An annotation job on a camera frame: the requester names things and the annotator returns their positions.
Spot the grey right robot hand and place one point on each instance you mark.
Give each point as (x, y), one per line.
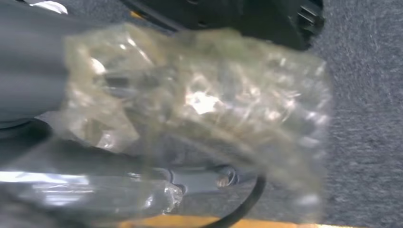
(201, 181)

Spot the clear plastic bag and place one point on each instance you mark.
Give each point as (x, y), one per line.
(220, 94)

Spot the yellow floor tape strip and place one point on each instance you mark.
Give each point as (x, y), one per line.
(283, 224)

